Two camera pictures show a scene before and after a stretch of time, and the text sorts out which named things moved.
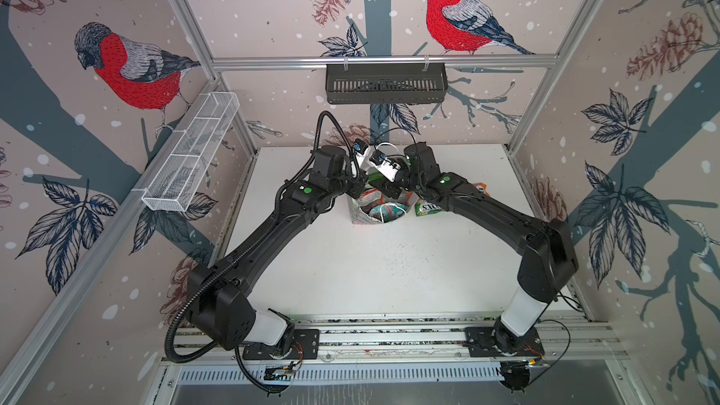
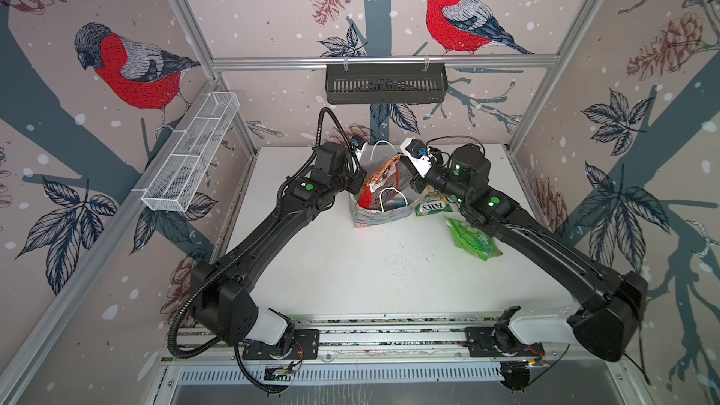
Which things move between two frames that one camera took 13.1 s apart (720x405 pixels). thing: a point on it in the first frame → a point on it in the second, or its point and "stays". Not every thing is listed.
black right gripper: [389, 188] → [420, 183]
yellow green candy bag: [423, 207] stays
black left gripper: [359, 181] stays
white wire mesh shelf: [185, 166] stays
